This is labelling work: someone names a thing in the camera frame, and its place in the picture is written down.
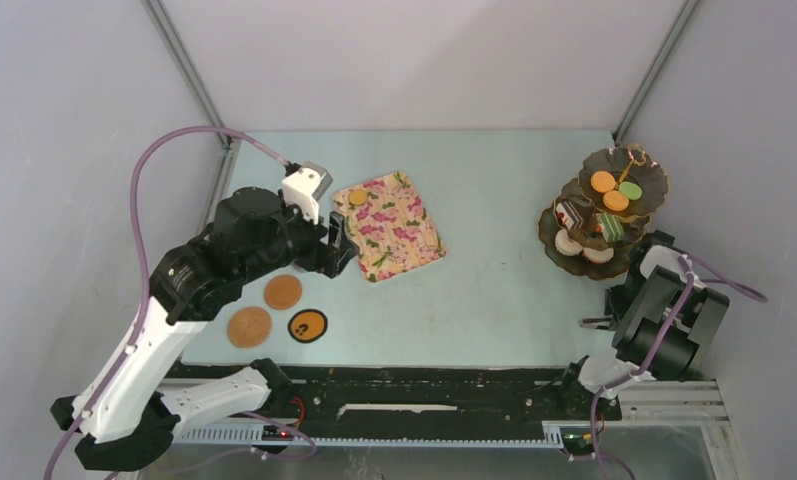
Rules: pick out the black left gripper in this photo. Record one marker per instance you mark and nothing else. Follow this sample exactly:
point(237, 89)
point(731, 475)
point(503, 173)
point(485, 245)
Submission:
point(331, 257)

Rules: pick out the floral rectangular tray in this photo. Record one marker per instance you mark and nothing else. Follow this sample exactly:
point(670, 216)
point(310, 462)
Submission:
point(393, 230)

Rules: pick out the white donut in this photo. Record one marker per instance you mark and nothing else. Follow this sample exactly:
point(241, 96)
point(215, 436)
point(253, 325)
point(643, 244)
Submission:
point(565, 245)
point(597, 256)

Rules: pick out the chocolate cake piece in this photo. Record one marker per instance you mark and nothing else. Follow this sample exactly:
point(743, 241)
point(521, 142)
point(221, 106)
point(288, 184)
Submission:
point(571, 212)

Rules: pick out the three tier black cake stand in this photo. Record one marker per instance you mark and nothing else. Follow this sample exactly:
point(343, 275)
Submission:
point(631, 163)

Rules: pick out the orange round biscuit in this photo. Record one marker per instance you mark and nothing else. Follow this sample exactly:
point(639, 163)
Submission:
point(615, 201)
point(603, 181)

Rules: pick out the green striped cake slice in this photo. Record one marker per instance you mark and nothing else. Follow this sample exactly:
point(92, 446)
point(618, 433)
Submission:
point(612, 229)

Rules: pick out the green round biscuit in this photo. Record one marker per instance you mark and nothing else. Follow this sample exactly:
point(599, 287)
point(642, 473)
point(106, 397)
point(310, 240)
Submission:
point(630, 190)

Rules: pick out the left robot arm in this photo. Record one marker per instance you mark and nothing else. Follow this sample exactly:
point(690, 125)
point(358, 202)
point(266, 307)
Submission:
point(124, 419)

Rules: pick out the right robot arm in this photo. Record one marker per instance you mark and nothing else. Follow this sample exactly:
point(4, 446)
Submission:
point(663, 317)

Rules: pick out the small yellow cookie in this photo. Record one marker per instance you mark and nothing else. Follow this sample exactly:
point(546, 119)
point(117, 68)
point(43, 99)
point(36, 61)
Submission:
point(357, 197)

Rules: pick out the upper wooden round coaster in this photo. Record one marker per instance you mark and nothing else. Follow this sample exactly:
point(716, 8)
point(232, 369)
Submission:
point(283, 292)

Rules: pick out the wooden round coaster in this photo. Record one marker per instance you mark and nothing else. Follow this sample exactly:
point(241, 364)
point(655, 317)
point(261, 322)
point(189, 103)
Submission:
point(249, 327)
point(283, 292)

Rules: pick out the orange question mark coaster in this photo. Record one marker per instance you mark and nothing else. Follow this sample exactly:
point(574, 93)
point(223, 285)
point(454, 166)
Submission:
point(307, 326)

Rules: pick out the lower wooden round coaster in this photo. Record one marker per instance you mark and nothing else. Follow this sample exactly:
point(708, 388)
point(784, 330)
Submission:
point(249, 327)

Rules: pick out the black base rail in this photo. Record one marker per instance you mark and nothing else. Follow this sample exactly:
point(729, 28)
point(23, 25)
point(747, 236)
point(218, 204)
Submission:
point(425, 404)

